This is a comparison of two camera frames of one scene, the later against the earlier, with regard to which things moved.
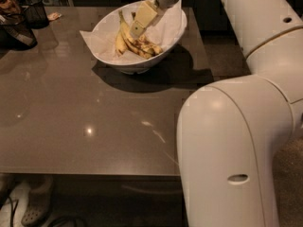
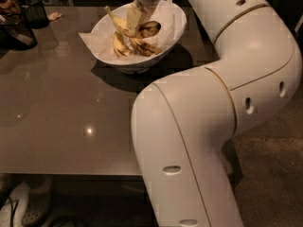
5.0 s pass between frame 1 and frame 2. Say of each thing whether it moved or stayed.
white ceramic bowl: stayed
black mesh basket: stayed
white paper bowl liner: stayed
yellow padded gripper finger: moved
